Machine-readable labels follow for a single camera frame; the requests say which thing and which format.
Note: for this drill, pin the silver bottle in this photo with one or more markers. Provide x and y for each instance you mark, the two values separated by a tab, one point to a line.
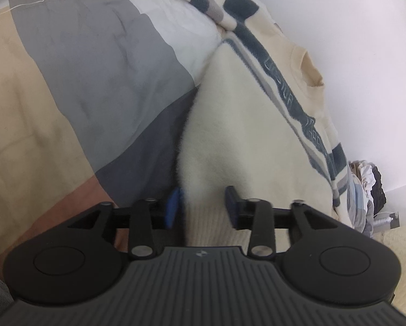
382	221

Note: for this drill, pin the black crumpled cloth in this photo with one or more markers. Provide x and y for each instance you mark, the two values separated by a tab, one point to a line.
379	190

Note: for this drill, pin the grey wall socket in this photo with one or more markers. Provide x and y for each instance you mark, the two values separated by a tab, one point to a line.
395	220

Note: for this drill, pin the patchwork quilt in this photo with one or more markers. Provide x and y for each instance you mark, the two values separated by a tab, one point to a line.
70	91

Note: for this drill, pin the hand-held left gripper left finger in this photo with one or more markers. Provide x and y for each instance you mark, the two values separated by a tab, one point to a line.
173	209

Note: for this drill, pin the white crumpled cloth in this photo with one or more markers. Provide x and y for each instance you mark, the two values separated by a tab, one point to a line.
365	175

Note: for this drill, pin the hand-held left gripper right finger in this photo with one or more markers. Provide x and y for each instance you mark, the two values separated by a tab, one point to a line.
232	202

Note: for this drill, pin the cream sweater with blue stripes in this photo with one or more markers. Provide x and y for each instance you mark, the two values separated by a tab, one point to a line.
243	125

